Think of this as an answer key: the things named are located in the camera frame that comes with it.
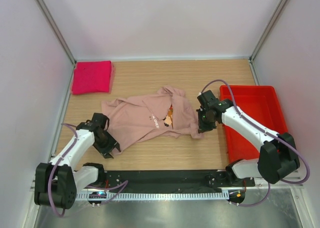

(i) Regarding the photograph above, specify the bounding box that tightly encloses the dusty pink t shirt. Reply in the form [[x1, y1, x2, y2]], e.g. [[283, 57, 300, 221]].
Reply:
[[101, 86, 204, 155]]

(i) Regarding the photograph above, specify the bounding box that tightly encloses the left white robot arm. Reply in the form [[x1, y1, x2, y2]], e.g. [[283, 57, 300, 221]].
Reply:
[[34, 113, 120, 211]]

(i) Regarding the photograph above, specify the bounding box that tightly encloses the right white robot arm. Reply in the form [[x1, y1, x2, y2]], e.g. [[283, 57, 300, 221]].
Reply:
[[197, 90, 300, 186]]

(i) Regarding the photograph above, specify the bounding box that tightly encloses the red plastic bin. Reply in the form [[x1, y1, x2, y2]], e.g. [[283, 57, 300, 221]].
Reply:
[[223, 85, 288, 163]]

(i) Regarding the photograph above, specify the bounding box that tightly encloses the folded magenta t shirt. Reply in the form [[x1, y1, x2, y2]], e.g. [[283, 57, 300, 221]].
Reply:
[[71, 61, 115, 95]]

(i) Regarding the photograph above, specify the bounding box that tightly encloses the white slotted cable duct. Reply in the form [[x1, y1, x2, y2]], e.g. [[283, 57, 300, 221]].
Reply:
[[75, 191, 229, 202]]

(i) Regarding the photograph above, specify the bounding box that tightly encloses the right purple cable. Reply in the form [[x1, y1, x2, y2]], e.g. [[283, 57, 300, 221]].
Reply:
[[199, 79, 311, 185]]

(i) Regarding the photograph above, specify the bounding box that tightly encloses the purple cable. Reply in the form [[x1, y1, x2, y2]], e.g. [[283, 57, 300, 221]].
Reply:
[[48, 123, 78, 218], [199, 79, 311, 185]]

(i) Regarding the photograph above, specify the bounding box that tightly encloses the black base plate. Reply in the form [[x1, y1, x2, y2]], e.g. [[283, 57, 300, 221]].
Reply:
[[91, 170, 255, 194]]

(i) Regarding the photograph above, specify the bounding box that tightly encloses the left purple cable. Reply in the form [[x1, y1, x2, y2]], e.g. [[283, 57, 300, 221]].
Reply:
[[48, 123, 78, 218]]

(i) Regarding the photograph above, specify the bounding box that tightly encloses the aluminium rail profile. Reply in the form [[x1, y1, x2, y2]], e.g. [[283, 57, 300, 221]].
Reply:
[[284, 171, 305, 182]]

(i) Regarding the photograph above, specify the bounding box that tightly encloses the right aluminium frame post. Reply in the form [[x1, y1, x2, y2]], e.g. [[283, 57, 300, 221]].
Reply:
[[249, 0, 289, 64]]

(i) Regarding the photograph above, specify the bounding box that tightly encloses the aluminium frame post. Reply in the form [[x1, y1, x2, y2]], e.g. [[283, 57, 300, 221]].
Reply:
[[249, 0, 289, 64], [29, 0, 77, 65]]

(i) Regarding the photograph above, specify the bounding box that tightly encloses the left aluminium frame post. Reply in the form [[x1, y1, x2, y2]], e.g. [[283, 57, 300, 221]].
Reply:
[[29, 0, 77, 65]]

